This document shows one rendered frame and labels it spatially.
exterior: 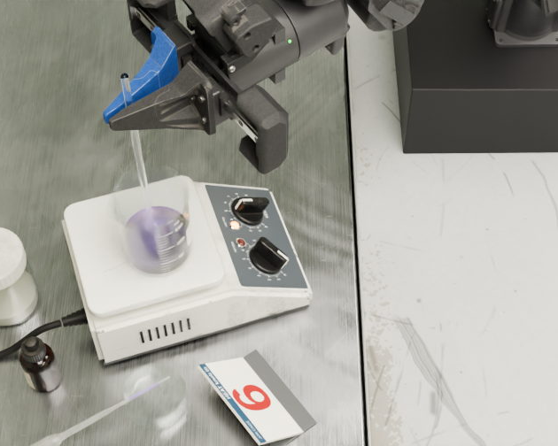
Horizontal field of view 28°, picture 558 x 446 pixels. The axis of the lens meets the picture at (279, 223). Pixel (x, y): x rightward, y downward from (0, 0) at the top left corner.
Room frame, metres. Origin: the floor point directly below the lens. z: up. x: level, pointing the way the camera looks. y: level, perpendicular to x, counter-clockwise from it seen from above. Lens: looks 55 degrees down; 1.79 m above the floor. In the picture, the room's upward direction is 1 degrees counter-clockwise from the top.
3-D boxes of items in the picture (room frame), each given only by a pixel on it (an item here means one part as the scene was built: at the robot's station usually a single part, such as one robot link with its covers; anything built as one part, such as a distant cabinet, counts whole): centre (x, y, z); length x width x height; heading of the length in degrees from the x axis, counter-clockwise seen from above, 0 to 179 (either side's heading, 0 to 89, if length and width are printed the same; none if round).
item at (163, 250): (0.53, 0.11, 1.03); 0.07 x 0.06 x 0.08; 123
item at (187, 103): (0.53, 0.09, 1.16); 0.07 x 0.04 x 0.06; 126
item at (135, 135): (0.54, 0.11, 1.10); 0.01 x 0.01 x 0.20
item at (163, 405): (0.43, 0.11, 0.91); 0.06 x 0.06 x 0.02
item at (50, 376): (0.45, 0.21, 0.93); 0.03 x 0.03 x 0.07
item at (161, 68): (0.57, 0.11, 1.16); 0.07 x 0.04 x 0.06; 126
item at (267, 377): (0.42, 0.02, 0.92); 0.09 x 0.06 x 0.04; 36
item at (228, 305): (0.55, 0.09, 0.94); 0.22 x 0.13 x 0.08; 108
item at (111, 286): (0.54, 0.12, 0.98); 0.12 x 0.12 x 0.01; 18
